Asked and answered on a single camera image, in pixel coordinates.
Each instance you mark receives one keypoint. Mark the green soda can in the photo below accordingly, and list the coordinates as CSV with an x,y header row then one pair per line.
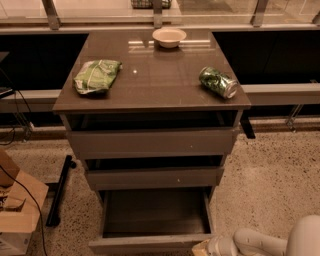
x,y
218,82

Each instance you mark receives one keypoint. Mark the green chip bag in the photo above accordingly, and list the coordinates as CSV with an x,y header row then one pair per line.
x,y
96,76

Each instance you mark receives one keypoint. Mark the grey top drawer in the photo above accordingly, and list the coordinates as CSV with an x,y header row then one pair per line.
x,y
139,143

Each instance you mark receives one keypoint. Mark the grey middle drawer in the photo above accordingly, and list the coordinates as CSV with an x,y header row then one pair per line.
x,y
154,172

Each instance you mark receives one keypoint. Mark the cardboard box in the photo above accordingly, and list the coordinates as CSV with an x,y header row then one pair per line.
x,y
22,197

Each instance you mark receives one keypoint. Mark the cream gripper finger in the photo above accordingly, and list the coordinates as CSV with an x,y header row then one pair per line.
x,y
201,249

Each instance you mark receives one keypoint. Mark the grey drawer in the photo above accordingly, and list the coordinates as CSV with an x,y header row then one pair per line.
x,y
154,172
153,220
139,143

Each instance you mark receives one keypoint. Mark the grey drawer cabinet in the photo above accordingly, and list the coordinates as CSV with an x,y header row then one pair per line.
x,y
156,88

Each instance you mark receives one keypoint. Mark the black stand leg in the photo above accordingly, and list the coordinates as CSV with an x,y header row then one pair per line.
x,y
57,189

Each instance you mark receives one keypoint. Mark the white paper bowl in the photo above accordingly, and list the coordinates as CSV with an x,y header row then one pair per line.
x,y
169,37

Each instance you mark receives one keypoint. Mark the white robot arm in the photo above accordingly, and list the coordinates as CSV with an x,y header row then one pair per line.
x,y
303,240

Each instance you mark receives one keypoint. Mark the grey bottom drawer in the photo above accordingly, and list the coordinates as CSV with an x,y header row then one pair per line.
x,y
153,220

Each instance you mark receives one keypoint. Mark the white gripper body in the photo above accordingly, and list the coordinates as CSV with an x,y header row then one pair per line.
x,y
218,246

